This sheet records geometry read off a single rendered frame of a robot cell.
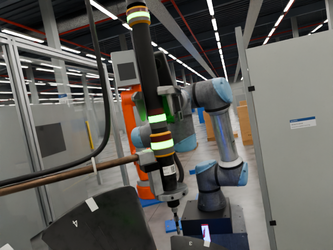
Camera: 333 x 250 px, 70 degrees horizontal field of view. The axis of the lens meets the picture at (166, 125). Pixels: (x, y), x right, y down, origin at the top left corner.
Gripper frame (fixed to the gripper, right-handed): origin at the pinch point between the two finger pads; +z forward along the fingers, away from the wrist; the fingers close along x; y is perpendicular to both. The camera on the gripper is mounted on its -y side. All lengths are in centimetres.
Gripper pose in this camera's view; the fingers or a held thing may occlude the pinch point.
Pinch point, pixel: (146, 91)
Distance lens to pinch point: 44.3
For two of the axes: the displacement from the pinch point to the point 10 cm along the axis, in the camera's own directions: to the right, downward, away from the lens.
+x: -9.6, 1.6, 2.4
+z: -2.2, 1.1, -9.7
